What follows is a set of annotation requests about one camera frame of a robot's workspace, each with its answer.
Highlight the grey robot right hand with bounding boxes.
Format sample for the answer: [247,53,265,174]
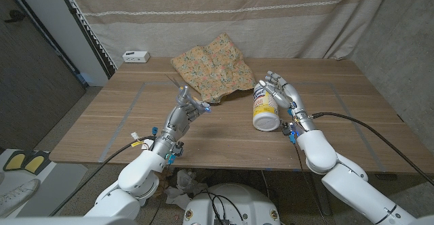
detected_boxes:
[259,70,317,135]

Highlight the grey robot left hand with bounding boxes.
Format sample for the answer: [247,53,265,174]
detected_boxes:
[151,85,212,159]

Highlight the grey scissors with tan grips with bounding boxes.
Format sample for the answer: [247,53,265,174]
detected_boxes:
[164,74,204,108]

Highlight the crumpled white paper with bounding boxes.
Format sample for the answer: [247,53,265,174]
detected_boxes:
[165,169,208,211]

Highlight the crumpled brown paper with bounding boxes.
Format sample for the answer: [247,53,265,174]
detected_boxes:
[154,169,172,199]

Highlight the white yellow wipes canister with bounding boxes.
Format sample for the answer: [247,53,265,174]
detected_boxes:
[252,81,281,132]

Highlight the floral patterned cloth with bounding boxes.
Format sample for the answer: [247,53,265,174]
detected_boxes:
[171,32,258,104]

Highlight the white power strip box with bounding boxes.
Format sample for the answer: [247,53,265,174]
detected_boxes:
[122,50,151,64]

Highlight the beige striped curtain backdrop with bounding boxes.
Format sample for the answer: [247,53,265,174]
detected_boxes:
[62,0,394,60]

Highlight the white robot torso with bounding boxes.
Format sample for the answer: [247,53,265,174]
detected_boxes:
[182,183,281,225]

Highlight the metal table leg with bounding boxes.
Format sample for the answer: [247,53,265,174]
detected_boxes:
[310,172,332,216]

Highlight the yellow black foot pad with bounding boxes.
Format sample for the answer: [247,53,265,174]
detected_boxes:
[2,150,30,172]
[28,152,51,175]

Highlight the dark grey door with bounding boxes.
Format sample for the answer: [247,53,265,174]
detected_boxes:
[0,0,86,151]

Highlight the white sneaker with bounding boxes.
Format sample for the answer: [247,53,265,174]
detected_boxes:
[0,178,41,216]

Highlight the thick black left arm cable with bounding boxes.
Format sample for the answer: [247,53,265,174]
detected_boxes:
[49,135,155,216]

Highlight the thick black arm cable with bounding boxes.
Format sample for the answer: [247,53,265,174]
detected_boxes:
[49,135,155,216]
[311,112,434,187]

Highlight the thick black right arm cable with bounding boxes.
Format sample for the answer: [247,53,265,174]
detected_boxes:
[311,112,434,187]

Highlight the perforated metal rail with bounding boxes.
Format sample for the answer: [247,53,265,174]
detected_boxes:
[54,0,118,80]

